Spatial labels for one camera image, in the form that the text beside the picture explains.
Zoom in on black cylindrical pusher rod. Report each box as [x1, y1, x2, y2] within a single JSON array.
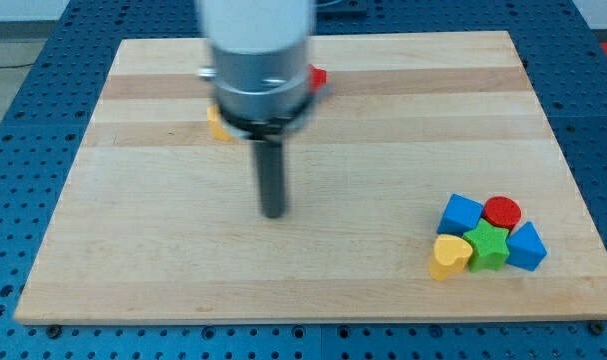
[[253, 141, 287, 219]]

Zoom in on yellow hexagon block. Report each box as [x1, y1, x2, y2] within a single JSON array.
[[207, 105, 233, 142]]

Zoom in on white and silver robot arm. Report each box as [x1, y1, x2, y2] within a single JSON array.
[[195, 0, 317, 218]]

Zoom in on red block behind arm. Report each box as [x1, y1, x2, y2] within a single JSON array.
[[309, 65, 327, 93]]

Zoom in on wooden board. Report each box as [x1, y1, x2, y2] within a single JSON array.
[[14, 31, 607, 325]]

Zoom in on blue cube block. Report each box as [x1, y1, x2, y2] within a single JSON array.
[[436, 193, 484, 236]]

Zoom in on yellow heart block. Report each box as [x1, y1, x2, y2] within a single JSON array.
[[428, 234, 474, 281]]

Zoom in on red cylinder block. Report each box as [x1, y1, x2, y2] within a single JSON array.
[[482, 196, 522, 230]]

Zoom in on green star block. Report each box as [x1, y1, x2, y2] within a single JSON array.
[[463, 218, 510, 272]]

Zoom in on blue perforated table plate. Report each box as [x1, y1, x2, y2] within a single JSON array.
[[0, 0, 607, 359]]

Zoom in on blue triangle block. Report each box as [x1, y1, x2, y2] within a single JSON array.
[[506, 222, 548, 272]]

